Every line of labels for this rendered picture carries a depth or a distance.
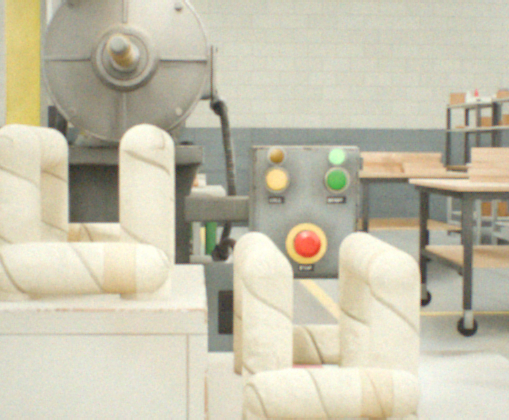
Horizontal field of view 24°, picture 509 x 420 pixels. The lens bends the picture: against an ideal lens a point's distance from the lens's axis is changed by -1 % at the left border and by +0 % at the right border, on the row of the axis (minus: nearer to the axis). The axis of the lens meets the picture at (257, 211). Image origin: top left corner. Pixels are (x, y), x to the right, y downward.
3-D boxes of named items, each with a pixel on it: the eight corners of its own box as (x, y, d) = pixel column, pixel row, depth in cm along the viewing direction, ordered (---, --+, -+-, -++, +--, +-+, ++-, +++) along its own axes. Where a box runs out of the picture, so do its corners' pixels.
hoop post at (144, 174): (121, 294, 78) (120, 149, 78) (170, 294, 79) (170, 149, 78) (118, 300, 75) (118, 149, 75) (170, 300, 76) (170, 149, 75)
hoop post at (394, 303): (365, 414, 80) (366, 272, 79) (412, 413, 80) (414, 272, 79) (373, 425, 77) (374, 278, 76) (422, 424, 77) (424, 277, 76)
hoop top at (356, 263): (336, 271, 96) (336, 230, 96) (376, 271, 96) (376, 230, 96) (373, 303, 76) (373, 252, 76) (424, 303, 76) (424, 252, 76)
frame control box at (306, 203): (211, 299, 205) (212, 146, 203) (337, 298, 206) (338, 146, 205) (217, 319, 180) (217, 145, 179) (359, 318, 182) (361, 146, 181)
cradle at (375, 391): (241, 413, 78) (241, 364, 78) (415, 411, 79) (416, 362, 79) (244, 425, 75) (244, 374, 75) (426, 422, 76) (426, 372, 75)
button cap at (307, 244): (292, 256, 182) (292, 229, 182) (318, 256, 182) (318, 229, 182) (294, 258, 178) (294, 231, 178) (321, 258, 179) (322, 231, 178)
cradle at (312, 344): (232, 361, 97) (232, 322, 97) (372, 360, 98) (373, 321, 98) (234, 369, 94) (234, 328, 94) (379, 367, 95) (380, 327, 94)
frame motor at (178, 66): (62, 146, 218) (62, 3, 217) (211, 146, 220) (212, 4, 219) (38, 146, 178) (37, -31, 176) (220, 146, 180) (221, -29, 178)
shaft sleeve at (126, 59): (131, 42, 176) (138, 63, 176) (110, 49, 176) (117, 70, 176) (126, 30, 158) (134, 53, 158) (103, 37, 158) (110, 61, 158)
